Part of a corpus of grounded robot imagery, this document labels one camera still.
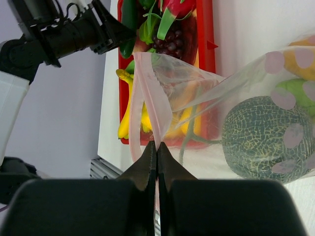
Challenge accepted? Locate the red plastic tray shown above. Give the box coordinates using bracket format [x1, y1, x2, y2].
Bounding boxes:
[117, 0, 219, 147]

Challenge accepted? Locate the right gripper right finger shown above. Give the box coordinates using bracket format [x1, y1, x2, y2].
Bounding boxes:
[157, 142, 197, 236]

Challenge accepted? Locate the dark green cucumber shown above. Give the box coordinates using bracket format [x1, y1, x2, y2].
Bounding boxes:
[120, 0, 138, 59]

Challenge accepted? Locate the clear zip top bag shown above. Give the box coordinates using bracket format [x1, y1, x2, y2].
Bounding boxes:
[129, 29, 315, 185]

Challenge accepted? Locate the pink dragon fruit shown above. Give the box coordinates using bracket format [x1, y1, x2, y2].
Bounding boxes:
[144, 0, 196, 40]

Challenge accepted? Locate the netted green melon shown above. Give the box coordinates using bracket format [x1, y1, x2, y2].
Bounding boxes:
[179, 95, 315, 183]

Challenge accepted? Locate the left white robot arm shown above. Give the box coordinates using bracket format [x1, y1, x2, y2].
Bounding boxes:
[0, 0, 136, 205]

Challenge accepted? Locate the dark purple grape bunch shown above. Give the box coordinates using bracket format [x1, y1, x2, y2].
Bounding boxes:
[152, 29, 184, 59]

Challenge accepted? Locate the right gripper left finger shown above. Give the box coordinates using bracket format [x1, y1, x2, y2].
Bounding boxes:
[115, 141, 157, 236]

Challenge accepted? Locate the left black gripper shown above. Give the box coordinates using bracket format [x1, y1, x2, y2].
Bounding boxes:
[24, 0, 136, 66]

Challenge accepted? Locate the orange fruit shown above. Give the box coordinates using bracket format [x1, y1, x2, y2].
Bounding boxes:
[283, 34, 315, 81]

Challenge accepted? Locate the aluminium mounting rail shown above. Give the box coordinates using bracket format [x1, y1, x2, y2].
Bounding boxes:
[90, 157, 123, 179]

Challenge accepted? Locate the green apple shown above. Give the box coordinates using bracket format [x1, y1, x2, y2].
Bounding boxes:
[276, 79, 315, 117]

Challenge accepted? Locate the yellow banana bunch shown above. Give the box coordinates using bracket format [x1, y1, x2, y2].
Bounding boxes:
[116, 69, 152, 139]

